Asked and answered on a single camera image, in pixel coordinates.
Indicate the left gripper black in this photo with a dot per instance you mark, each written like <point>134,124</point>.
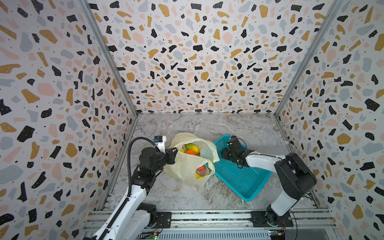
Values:
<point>170,156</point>

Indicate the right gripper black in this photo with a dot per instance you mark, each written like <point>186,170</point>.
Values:
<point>231,149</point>

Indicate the orange fruit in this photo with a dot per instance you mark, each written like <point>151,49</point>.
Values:
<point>191,152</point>

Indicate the yellow green mango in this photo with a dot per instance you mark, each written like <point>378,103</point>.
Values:
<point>192,147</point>

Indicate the red fruit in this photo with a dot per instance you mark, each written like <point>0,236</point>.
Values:
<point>201,168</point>

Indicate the peach fruit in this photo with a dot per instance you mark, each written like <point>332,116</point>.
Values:
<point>204,172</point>

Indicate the yellow banana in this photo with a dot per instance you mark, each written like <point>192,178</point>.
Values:
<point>197,175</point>

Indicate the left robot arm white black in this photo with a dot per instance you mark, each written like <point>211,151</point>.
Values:
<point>132,215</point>

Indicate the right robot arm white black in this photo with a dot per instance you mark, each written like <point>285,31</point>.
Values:
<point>294,175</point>

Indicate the teal plastic basket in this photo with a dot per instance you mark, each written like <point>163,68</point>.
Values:
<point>245,182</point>

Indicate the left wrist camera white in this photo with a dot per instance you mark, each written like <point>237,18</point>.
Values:
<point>160,142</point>

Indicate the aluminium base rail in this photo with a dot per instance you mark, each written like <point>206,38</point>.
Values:
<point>297,224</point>

